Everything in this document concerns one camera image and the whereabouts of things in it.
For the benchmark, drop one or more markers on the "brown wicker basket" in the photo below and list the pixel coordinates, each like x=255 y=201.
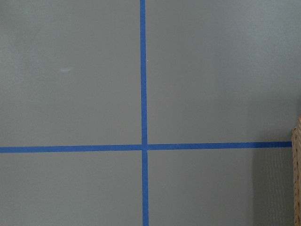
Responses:
x=296 y=150

